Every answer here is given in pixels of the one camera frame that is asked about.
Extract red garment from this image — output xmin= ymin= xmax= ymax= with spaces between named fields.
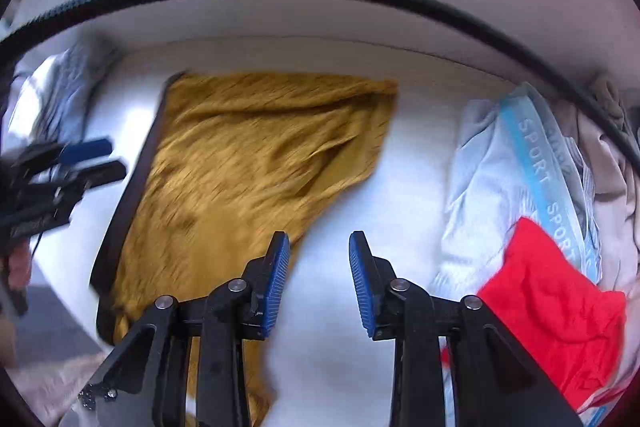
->
xmin=440 ymin=217 xmax=628 ymax=410

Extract beige cloth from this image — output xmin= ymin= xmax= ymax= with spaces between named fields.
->
xmin=560 ymin=74 xmax=640 ymax=308

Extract light blue striped garment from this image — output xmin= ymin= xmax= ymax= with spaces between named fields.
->
xmin=430 ymin=82 xmax=606 ymax=427

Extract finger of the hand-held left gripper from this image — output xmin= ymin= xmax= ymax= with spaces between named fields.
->
xmin=75 ymin=160 xmax=127 ymax=188
xmin=60 ymin=138 xmax=113 ymax=164

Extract yellow patterned pants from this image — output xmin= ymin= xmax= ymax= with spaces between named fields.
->
xmin=90 ymin=71 xmax=400 ymax=427

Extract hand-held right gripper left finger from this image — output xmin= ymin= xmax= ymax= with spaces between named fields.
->
xmin=75 ymin=231 xmax=291 ymax=427

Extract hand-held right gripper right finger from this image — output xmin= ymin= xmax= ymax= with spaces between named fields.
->
xmin=349 ymin=231 xmax=583 ymax=427

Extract person's left hand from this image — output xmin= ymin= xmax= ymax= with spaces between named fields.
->
xmin=5 ymin=239 xmax=33 ymax=293

